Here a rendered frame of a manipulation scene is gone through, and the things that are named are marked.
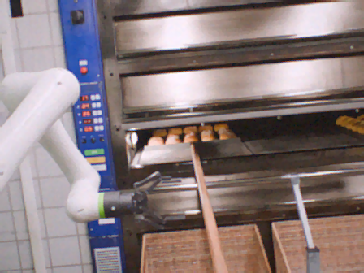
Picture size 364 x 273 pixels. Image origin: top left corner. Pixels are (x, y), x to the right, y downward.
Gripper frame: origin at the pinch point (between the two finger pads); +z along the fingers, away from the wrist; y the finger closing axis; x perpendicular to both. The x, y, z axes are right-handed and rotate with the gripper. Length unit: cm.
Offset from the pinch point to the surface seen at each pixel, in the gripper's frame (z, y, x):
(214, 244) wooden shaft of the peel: 7.8, -1.5, 47.0
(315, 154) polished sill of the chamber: 66, 1, -58
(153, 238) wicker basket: -15, 35, -55
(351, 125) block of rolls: 103, -4, -108
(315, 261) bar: 46, 27, 2
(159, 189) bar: -8.0, 1.7, -21.4
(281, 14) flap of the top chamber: 53, -66, -59
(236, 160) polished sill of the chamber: 28, 1, -58
